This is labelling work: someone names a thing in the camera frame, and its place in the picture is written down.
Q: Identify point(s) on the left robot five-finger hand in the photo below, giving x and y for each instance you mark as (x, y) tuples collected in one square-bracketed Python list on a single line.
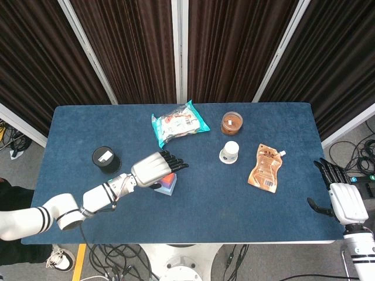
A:
[(150, 169)]

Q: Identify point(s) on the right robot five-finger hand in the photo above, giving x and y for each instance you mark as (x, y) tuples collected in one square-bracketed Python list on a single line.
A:
[(347, 202)]

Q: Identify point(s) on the small orange yellow cube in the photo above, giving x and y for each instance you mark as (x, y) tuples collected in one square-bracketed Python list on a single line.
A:
[(169, 177)]

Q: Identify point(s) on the medium purple cube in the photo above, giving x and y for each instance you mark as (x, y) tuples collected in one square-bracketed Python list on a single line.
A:
[(167, 183)]

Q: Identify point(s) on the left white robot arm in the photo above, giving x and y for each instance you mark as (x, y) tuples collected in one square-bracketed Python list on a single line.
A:
[(93, 199)]

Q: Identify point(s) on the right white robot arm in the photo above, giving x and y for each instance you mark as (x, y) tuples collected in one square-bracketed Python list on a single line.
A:
[(360, 254)]

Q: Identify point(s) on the large light blue cube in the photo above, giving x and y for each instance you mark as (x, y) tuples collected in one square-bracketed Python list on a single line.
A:
[(168, 191)]

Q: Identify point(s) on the black power strip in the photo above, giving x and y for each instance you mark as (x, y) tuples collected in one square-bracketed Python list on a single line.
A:
[(364, 179)]

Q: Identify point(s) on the black mesh pen holder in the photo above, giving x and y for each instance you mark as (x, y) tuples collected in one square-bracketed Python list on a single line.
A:
[(107, 161)]

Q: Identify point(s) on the teal snack packet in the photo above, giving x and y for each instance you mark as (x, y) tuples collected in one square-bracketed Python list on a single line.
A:
[(178, 124)]

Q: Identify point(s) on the orange spout pouch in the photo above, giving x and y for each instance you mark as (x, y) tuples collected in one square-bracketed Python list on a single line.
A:
[(265, 169)]

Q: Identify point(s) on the blue table cloth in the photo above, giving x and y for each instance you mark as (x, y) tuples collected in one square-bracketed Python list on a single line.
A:
[(234, 210)]

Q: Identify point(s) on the clear jar of rubber bands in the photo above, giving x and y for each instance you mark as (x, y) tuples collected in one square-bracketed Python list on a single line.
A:
[(231, 123)]

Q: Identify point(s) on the yellow floor tape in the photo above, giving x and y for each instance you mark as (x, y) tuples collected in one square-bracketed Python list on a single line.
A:
[(79, 263)]

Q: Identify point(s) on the brown pleated curtain panel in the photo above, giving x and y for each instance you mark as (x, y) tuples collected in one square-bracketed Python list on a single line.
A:
[(337, 58), (234, 52), (132, 52), (35, 58)]

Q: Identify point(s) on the white sneaker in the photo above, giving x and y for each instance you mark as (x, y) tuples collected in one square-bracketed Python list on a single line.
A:
[(60, 259)]

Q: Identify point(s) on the white paper scrap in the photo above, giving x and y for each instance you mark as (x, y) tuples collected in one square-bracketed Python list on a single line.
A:
[(15, 154)]

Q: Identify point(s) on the bystander black clothing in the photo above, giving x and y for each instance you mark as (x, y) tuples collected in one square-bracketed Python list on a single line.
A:
[(14, 199)]

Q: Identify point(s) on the white partition frame post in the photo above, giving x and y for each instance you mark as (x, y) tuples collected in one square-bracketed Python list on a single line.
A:
[(179, 52), (22, 126), (279, 54), (89, 52), (351, 126)]

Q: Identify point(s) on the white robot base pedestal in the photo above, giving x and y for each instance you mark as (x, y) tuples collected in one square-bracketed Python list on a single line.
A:
[(181, 263)]

